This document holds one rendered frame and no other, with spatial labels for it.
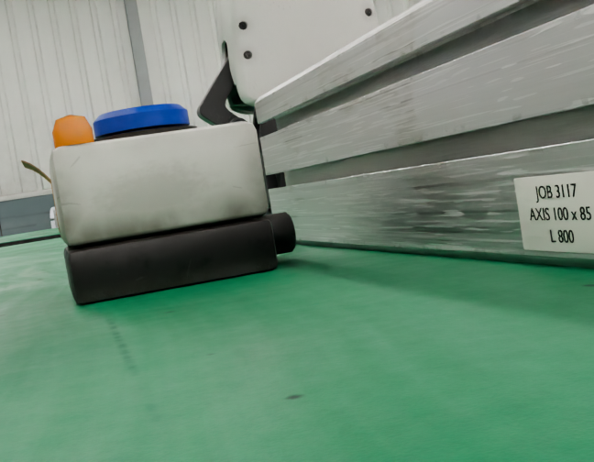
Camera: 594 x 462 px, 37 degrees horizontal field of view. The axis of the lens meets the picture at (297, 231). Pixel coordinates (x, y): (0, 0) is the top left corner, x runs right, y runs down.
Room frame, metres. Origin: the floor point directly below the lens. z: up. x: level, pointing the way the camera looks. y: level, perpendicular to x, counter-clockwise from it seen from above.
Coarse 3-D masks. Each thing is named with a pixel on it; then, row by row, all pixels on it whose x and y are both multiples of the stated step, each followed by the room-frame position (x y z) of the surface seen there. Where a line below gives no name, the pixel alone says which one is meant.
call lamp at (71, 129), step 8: (56, 120) 0.34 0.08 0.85; (64, 120) 0.34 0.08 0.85; (72, 120) 0.34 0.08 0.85; (80, 120) 0.34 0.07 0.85; (56, 128) 0.34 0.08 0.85; (64, 128) 0.33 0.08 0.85; (72, 128) 0.33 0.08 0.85; (80, 128) 0.34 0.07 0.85; (88, 128) 0.34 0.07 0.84; (56, 136) 0.34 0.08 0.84; (64, 136) 0.33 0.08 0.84; (72, 136) 0.33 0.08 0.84; (80, 136) 0.34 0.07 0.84; (88, 136) 0.34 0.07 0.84; (56, 144) 0.34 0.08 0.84; (64, 144) 0.33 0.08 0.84; (72, 144) 0.33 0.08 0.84
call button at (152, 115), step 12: (132, 108) 0.36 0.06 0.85; (144, 108) 0.36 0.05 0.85; (156, 108) 0.36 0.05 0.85; (168, 108) 0.36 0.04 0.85; (180, 108) 0.37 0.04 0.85; (96, 120) 0.37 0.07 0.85; (108, 120) 0.36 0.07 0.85; (120, 120) 0.36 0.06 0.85; (132, 120) 0.36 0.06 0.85; (144, 120) 0.36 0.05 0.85; (156, 120) 0.36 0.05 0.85; (168, 120) 0.36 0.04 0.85; (180, 120) 0.37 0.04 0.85; (96, 132) 0.37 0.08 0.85; (108, 132) 0.36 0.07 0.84; (120, 132) 0.37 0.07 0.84
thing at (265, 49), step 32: (224, 0) 0.56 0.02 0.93; (256, 0) 0.55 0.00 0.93; (288, 0) 0.55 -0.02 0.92; (320, 0) 0.56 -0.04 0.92; (352, 0) 0.57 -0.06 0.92; (224, 32) 0.56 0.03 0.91; (256, 32) 0.55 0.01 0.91; (288, 32) 0.55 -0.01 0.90; (320, 32) 0.56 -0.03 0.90; (352, 32) 0.57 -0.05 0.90; (256, 64) 0.55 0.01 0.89; (288, 64) 0.55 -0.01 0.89; (256, 96) 0.55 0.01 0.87
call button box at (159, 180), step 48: (96, 144) 0.34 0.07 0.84; (144, 144) 0.34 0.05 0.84; (192, 144) 0.34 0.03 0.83; (240, 144) 0.35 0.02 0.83; (96, 192) 0.33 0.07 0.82; (144, 192) 0.34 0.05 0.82; (192, 192) 0.34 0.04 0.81; (240, 192) 0.35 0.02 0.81; (96, 240) 0.33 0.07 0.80; (144, 240) 0.34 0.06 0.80; (192, 240) 0.34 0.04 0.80; (240, 240) 0.35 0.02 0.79; (288, 240) 0.38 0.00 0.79; (96, 288) 0.33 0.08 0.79; (144, 288) 0.34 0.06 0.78
